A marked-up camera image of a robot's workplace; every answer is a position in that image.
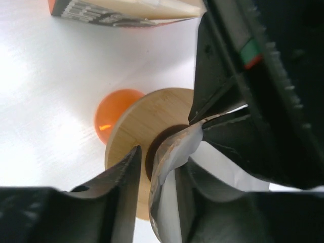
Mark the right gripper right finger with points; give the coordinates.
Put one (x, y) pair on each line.
(212, 211)

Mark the orange glass beaker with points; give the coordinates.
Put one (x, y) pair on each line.
(110, 110)

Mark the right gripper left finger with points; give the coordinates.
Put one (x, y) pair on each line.
(100, 210)

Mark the orange filter box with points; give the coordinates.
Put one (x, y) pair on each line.
(127, 13)

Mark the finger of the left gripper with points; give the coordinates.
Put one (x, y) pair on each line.
(236, 136)
(223, 32)

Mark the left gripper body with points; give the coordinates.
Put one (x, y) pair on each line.
(280, 44)

